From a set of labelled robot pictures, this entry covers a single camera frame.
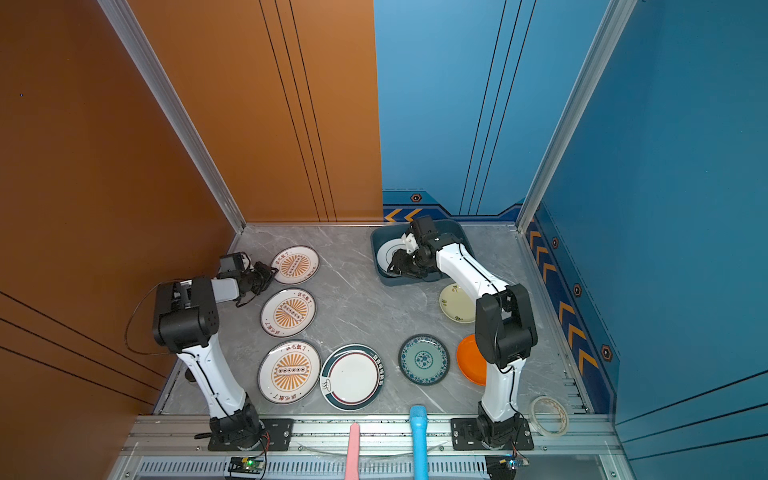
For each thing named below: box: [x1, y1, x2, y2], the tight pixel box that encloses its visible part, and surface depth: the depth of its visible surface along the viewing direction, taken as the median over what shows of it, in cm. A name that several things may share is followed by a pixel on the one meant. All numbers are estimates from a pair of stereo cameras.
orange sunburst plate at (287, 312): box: [260, 288, 317, 337], surface depth 97 cm
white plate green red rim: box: [320, 344, 385, 411], surface depth 84 cm
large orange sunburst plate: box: [257, 340, 322, 405], surface depth 85 cm
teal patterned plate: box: [398, 333, 451, 386], surface depth 87 cm
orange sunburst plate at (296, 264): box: [271, 245, 320, 285], surface depth 110 cm
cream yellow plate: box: [439, 283, 477, 324], surface depth 98 cm
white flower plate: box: [377, 238, 408, 272], surface depth 113 cm
